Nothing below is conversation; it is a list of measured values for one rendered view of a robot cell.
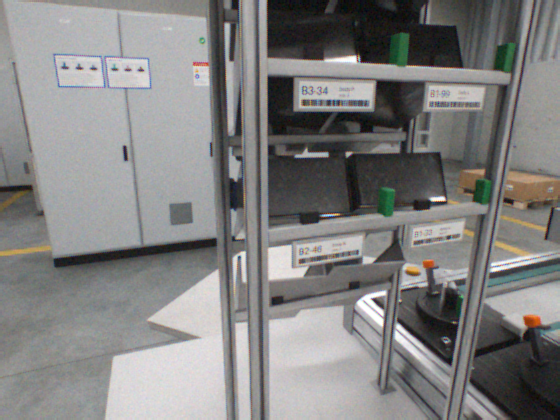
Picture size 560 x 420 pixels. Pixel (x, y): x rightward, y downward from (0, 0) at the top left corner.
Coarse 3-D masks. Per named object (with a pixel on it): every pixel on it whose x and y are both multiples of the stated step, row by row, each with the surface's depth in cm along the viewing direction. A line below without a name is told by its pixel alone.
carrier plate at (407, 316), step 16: (400, 320) 78; (416, 320) 78; (496, 320) 78; (416, 336) 74; (432, 336) 72; (448, 336) 72; (480, 336) 72; (496, 336) 72; (512, 336) 72; (448, 352) 67; (480, 352) 69
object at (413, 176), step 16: (352, 160) 46; (368, 160) 46; (384, 160) 46; (400, 160) 47; (416, 160) 47; (432, 160) 47; (352, 176) 46; (368, 176) 45; (384, 176) 46; (400, 176) 46; (416, 176) 47; (432, 176) 47; (352, 192) 46; (368, 192) 45; (400, 192) 46; (416, 192) 46; (432, 192) 47; (368, 208) 45; (400, 208) 47
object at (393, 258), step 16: (384, 256) 64; (400, 256) 58; (336, 272) 57; (352, 272) 58; (368, 272) 59; (384, 272) 60; (320, 288) 64; (336, 288) 66; (320, 304) 76; (336, 304) 78
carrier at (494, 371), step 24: (480, 360) 65; (504, 360) 65; (528, 360) 62; (552, 360) 62; (480, 384) 59; (504, 384) 59; (528, 384) 57; (552, 384) 57; (504, 408) 55; (528, 408) 55; (552, 408) 53
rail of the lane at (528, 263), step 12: (552, 252) 117; (492, 264) 108; (504, 264) 109; (516, 264) 108; (528, 264) 109; (540, 264) 111; (552, 264) 114; (444, 276) 101; (456, 276) 100; (492, 276) 104; (504, 276) 107; (408, 288) 92; (372, 300) 89; (348, 312) 90; (348, 324) 91
